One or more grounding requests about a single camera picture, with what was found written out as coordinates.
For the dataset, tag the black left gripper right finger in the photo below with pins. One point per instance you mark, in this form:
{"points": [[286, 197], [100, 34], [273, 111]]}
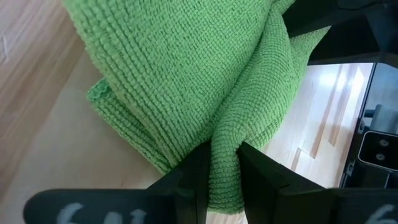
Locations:
{"points": [[280, 199]]}

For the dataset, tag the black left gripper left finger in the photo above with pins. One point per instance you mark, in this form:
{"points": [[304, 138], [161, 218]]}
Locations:
{"points": [[124, 205]]}

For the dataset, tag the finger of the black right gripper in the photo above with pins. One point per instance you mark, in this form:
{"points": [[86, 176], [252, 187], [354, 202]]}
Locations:
{"points": [[351, 43], [326, 15]]}

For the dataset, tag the green microfiber towel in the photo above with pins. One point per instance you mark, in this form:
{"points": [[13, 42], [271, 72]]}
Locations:
{"points": [[186, 77]]}

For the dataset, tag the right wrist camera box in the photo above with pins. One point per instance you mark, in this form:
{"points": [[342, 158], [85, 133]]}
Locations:
{"points": [[377, 149]]}

